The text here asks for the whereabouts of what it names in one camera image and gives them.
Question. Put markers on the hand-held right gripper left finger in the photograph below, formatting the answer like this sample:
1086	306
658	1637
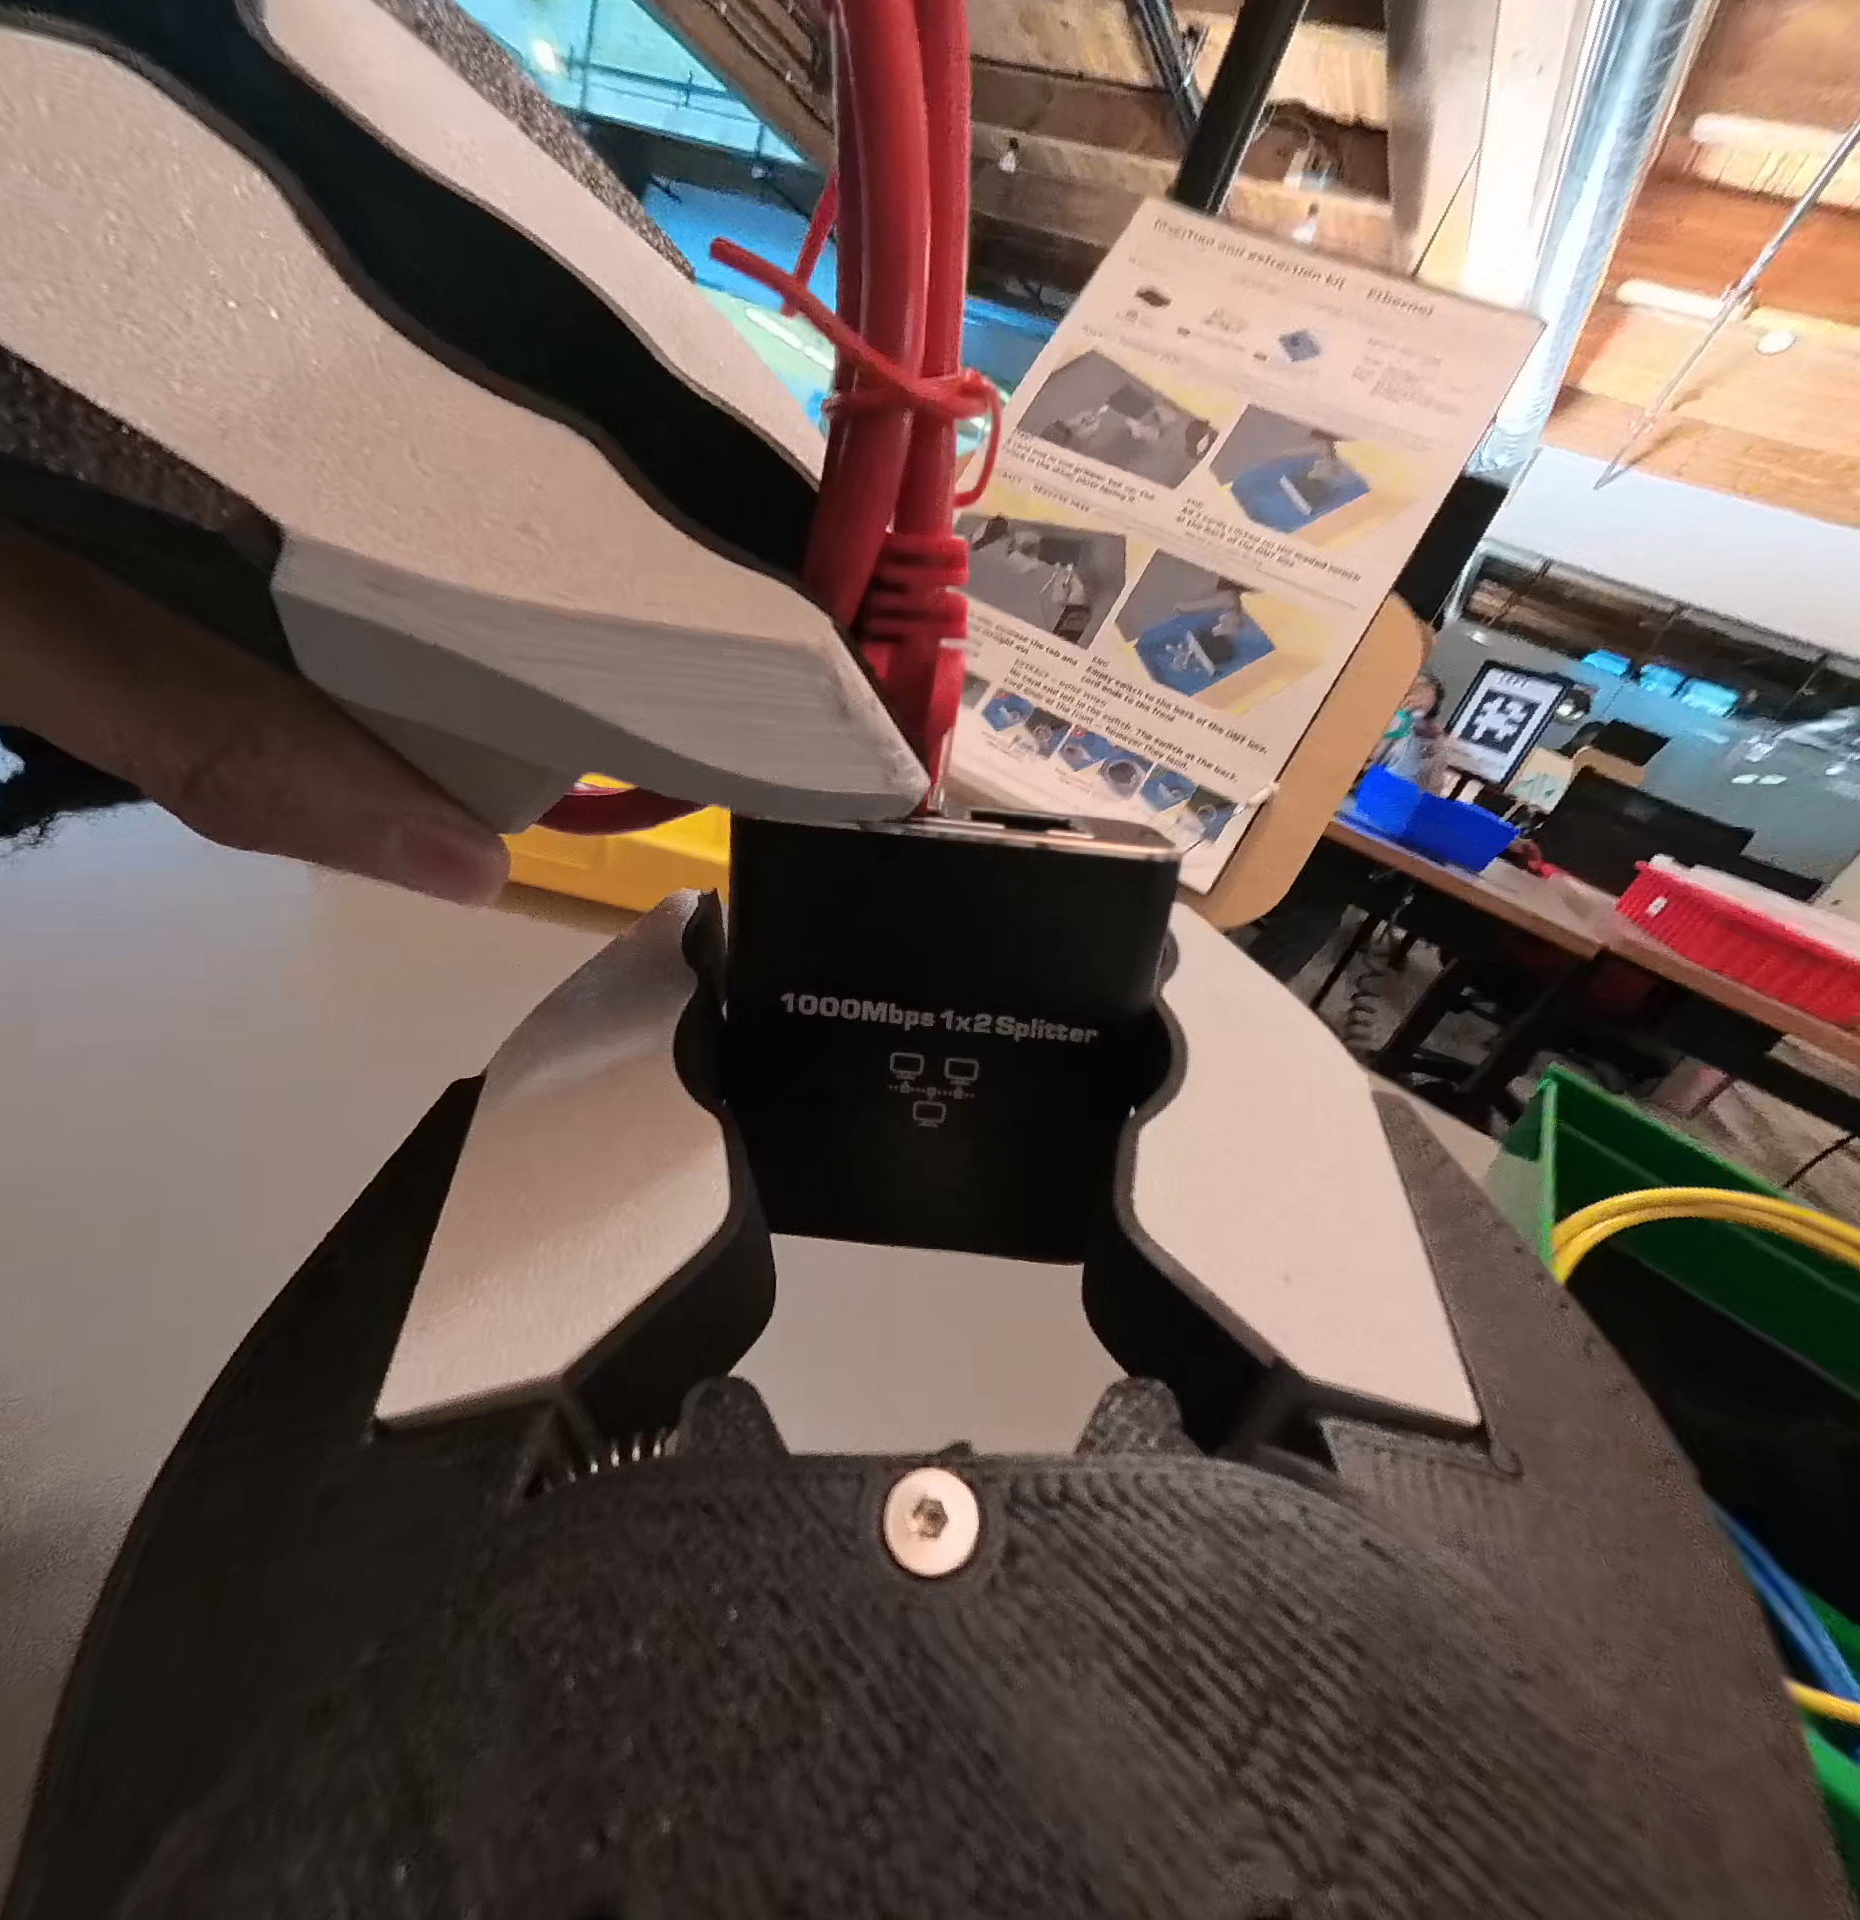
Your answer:
599	1199

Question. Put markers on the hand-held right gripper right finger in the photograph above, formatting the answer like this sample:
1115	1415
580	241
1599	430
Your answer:
1289	1199

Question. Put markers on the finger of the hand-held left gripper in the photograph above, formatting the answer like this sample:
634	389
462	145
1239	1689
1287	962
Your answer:
497	210
345	480

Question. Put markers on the black ethernet splitter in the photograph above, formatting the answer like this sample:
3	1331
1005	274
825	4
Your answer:
944	930

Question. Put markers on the person's left hand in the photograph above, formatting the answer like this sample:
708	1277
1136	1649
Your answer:
195	719

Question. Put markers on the yellow plastic bin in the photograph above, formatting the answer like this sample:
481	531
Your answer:
630	870

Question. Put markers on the green plastic bin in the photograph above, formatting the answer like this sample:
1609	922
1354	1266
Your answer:
1665	1187

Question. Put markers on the long wood-edged work table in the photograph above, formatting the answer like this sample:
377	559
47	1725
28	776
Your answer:
1560	914

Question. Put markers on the blue plastic bin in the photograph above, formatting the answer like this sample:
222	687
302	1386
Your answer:
1433	821

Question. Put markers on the wooden display board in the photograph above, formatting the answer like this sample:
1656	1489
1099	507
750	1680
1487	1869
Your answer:
1359	750

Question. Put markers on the black framed tag sign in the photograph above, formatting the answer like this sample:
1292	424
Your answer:
1511	719

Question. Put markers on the red plastic bin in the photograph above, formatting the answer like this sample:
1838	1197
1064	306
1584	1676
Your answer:
1754	938

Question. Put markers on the printed instruction sheet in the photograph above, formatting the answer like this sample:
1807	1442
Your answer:
1246	525

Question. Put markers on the black pole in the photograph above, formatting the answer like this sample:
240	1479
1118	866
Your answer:
1236	104

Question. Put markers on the silver ventilation duct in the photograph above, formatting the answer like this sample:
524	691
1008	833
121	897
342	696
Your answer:
1607	180

